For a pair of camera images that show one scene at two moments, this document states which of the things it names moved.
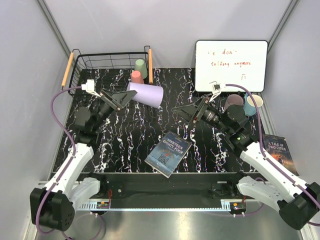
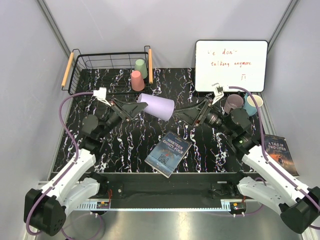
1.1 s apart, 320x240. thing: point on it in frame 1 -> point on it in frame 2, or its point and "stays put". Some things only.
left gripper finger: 122,98 -> 133,109
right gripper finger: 186,112 stays put
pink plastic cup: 136,77 stays put
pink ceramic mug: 233,99 stays put
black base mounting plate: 180,186 stays put
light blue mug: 249,106 stays put
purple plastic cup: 149,94 -> 158,107
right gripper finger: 189,110 stays put
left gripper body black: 105,108 -> 114,116
